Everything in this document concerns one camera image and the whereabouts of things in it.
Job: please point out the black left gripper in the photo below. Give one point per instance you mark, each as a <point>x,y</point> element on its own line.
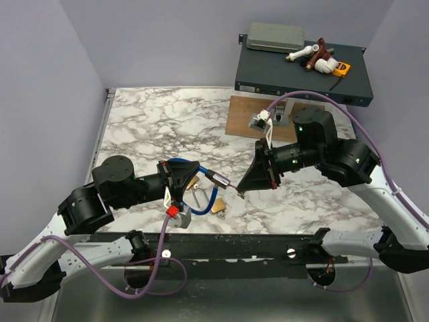
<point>176,176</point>

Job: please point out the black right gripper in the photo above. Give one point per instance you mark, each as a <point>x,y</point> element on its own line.
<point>261,175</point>

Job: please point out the brass padlock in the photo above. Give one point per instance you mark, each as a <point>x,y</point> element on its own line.
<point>199,194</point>
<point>219,206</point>

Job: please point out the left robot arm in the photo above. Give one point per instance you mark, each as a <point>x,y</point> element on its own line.
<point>40,269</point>

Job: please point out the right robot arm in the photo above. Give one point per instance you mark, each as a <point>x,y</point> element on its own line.
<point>401,244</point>

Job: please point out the white pipe elbow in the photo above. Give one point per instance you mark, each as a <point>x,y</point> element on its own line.
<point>326,66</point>

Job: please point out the wooden board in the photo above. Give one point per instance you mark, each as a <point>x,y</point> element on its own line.
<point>242,109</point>

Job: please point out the white pipe with brass end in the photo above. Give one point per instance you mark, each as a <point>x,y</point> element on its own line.
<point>307,51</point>

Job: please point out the yellow tape measure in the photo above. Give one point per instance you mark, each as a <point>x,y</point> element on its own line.
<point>341,70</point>

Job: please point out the brown pipe fitting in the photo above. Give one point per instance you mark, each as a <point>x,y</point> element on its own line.
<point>319,52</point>

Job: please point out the grey plastic case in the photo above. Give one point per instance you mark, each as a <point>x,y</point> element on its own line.
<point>275,37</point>

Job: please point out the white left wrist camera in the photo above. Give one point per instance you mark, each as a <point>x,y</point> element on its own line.
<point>177,218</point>

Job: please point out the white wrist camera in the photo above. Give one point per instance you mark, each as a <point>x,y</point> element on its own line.
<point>177,218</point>
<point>262,122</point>

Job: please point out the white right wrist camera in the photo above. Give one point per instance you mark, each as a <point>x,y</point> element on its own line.
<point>262,122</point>

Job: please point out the grey metal socket bracket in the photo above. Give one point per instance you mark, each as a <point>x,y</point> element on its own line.
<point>279,117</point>

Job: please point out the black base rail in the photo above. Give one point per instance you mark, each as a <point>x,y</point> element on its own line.
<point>235,256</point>

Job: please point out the blue rack network switch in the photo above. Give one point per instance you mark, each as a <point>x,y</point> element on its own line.
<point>268,73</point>

